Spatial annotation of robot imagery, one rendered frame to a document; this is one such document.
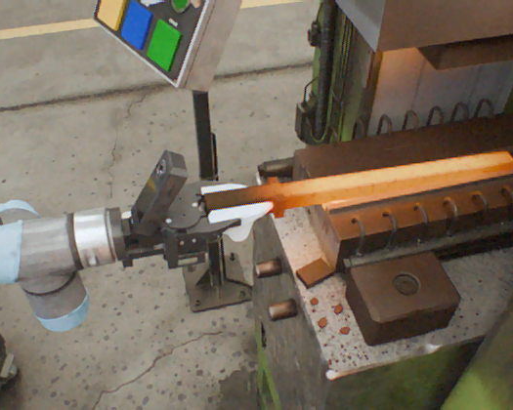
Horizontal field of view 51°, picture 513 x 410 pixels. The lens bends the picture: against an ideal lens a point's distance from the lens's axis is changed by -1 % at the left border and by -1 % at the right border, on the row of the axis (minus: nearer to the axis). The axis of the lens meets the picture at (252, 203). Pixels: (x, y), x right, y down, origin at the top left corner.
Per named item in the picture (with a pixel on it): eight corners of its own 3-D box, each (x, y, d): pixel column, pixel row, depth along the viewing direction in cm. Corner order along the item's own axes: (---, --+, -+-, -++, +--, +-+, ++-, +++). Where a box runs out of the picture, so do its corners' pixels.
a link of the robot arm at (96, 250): (72, 199, 69) (74, 247, 64) (108, 193, 70) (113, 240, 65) (85, 237, 75) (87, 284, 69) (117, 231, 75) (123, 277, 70)
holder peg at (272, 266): (256, 283, 82) (256, 272, 80) (252, 269, 84) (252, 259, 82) (281, 277, 83) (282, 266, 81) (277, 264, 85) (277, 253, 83)
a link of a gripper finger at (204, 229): (236, 209, 72) (172, 218, 71) (236, 200, 71) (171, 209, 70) (243, 235, 69) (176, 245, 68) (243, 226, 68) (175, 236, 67)
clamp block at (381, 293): (366, 348, 68) (375, 322, 64) (343, 295, 74) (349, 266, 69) (451, 328, 70) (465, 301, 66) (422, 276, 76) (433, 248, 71)
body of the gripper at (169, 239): (200, 223, 79) (117, 237, 76) (197, 180, 72) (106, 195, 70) (211, 263, 73) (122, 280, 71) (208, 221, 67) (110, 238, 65)
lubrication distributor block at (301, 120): (300, 156, 121) (304, 107, 111) (292, 140, 125) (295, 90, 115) (315, 154, 121) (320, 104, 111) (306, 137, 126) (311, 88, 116)
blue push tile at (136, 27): (138, 50, 106) (150, 13, 102) (119, 35, 109) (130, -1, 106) (146, 51, 107) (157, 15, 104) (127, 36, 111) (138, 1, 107)
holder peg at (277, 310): (270, 326, 77) (271, 316, 75) (265, 310, 79) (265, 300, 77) (297, 319, 78) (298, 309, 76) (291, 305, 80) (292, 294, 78)
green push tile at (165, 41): (167, 72, 100) (180, 34, 97) (146, 55, 104) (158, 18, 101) (174, 73, 101) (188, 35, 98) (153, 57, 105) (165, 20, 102)
